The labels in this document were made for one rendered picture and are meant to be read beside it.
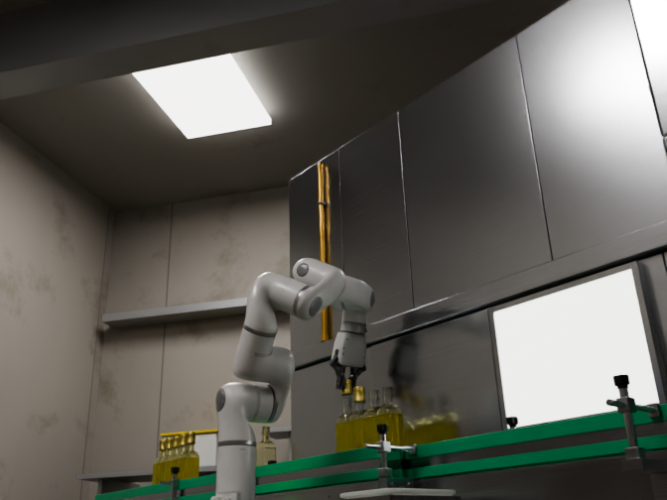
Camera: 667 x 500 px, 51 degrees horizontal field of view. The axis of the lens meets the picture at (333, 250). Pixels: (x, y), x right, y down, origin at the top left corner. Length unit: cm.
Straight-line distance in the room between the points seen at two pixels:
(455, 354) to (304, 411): 73
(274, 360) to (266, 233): 389
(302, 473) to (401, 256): 75
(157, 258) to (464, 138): 406
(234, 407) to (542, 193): 99
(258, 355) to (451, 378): 57
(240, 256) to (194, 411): 124
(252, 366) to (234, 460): 23
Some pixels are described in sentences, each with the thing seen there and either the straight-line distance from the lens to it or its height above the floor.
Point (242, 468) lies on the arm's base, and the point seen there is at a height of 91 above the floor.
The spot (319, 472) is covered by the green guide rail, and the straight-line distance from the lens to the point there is 202.
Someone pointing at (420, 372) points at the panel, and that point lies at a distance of 211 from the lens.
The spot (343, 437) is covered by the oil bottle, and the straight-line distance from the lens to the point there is 211.
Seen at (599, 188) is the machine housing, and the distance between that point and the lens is 191.
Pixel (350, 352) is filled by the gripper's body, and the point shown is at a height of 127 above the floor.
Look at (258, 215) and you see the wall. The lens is 573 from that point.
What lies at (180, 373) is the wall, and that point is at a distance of 555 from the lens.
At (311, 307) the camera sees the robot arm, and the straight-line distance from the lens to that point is 174.
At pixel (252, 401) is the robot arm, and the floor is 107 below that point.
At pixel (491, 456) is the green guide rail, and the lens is 173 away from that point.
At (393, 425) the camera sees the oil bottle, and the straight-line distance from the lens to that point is 198.
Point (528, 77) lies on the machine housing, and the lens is 218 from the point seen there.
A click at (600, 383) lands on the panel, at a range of 177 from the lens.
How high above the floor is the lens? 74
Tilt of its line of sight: 23 degrees up
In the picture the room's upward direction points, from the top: 2 degrees counter-clockwise
